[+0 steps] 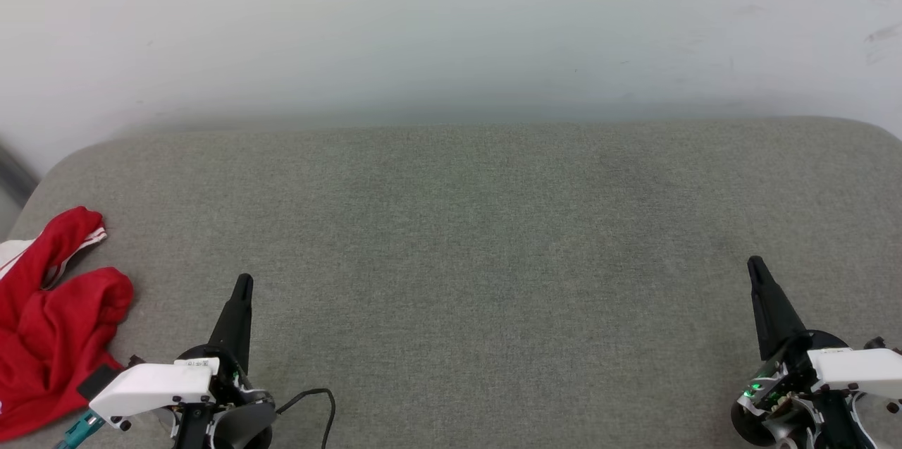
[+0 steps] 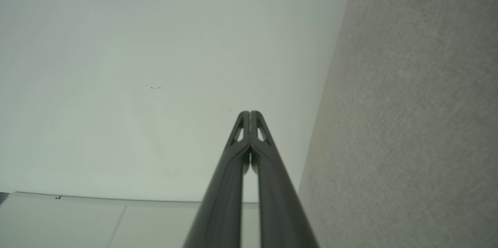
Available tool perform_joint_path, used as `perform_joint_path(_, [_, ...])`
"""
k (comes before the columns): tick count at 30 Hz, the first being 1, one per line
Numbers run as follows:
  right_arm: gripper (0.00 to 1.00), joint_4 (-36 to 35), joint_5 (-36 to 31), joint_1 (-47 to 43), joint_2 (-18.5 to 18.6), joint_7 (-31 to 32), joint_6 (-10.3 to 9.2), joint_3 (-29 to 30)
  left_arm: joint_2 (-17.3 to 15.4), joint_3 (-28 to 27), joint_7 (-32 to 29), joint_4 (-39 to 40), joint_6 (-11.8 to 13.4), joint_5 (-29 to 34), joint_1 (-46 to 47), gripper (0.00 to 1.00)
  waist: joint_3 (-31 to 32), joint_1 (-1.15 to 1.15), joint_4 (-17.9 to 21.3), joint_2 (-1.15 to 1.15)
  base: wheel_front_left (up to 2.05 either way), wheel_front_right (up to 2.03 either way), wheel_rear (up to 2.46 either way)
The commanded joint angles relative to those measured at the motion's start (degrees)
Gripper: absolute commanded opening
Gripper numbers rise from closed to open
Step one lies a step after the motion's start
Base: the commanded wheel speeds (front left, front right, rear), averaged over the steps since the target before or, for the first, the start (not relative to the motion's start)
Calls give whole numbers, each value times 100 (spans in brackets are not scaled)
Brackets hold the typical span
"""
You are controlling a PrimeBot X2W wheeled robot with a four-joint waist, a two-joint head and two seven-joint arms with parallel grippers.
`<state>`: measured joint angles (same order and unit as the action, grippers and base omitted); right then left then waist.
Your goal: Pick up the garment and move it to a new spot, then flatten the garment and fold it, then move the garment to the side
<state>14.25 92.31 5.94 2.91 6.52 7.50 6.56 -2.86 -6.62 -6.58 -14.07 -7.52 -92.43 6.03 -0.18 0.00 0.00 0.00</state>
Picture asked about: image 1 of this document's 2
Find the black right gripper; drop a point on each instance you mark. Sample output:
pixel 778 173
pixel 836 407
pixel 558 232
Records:
pixel 775 392

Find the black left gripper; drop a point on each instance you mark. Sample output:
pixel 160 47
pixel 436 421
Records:
pixel 227 382

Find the red cloth garment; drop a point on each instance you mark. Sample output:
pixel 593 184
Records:
pixel 49 336

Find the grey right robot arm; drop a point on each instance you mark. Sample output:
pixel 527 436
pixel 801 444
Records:
pixel 842 424

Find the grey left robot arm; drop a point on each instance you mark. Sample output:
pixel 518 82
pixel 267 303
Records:
pixel 243 426

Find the grey fabric sofa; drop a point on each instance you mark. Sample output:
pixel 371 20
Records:
pixel 479 259

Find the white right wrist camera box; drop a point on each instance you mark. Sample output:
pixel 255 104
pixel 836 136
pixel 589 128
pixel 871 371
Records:
pixel 856 370

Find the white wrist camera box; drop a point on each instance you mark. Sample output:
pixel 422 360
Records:
pixel 151 387
pixel 856 370

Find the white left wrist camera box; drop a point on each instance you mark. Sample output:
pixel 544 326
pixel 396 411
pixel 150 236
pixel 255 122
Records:
pixel 151 387

